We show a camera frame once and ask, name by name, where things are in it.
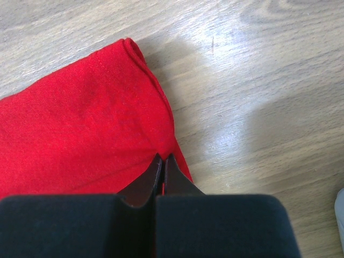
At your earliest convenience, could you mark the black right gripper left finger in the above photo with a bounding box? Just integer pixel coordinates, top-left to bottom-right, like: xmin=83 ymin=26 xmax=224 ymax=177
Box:
xmin=117 ymin=154 xmax=163 ymax=208

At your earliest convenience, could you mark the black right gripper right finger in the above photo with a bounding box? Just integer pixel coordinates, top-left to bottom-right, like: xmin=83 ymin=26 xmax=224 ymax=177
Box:
xmin=163 ymin=154 xmax=205 ymax=196

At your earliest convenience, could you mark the red t shirt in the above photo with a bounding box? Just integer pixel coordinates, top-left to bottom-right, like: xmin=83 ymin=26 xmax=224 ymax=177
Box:
xmin=1 ymin=38 xmax=190 ymax=198

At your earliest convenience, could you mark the white plastic laundry basket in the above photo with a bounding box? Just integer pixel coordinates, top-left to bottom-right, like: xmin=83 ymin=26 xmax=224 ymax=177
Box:
xmin=334 ymin=189 xmax=343 ymax=241

